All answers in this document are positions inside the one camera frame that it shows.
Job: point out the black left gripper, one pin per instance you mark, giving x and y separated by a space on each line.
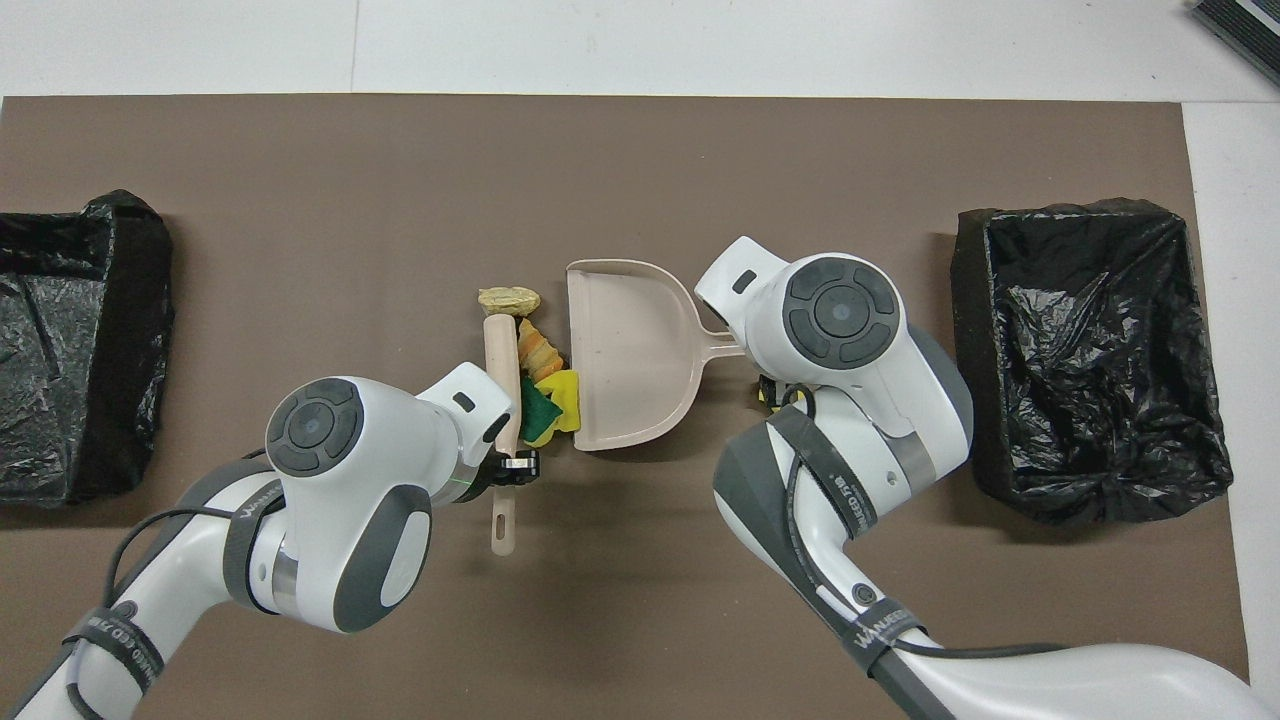
488 475

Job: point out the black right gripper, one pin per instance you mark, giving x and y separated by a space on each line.
793 398

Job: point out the green and yellow sponge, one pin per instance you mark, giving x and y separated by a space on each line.
536 410

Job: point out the large yellow sponge piece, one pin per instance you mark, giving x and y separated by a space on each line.
568 395

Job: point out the beige hand brush black bristles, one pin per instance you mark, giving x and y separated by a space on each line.
500 370

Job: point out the striped orange croissant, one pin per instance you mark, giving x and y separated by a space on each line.
540 350

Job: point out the beige plastic dustpan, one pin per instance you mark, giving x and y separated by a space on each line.
630 350

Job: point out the pale bread chunk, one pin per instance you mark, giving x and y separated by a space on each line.
508 300

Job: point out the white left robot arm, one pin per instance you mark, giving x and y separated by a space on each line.
330 520

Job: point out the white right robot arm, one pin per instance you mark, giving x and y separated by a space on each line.
840 310

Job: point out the bin lined with black bag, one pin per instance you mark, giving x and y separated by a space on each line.
1090 350
80 350

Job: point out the brown table mat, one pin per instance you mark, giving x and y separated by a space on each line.
650 150

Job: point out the dark grey ridged device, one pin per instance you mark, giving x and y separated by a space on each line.
1240 28

